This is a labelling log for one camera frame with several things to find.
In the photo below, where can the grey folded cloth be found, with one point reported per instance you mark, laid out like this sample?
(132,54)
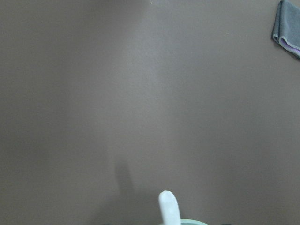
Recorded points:
(286,29)

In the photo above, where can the green ceramic bowl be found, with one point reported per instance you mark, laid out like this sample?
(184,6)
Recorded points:
(191,222)

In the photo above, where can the white ceramic spoon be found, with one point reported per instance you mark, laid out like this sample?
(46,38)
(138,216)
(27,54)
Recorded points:
(169,208)

